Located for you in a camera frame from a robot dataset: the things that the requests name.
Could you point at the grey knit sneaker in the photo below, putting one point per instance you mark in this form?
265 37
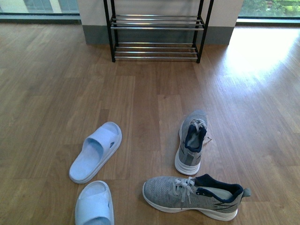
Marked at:
192 133

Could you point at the black metal shoe rack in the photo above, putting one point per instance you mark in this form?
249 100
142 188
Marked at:
156 49

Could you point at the grey knit sneaker sideways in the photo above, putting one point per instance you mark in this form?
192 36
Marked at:
215 199

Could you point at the light blue slipper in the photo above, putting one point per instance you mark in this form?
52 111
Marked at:
96 150
94 205

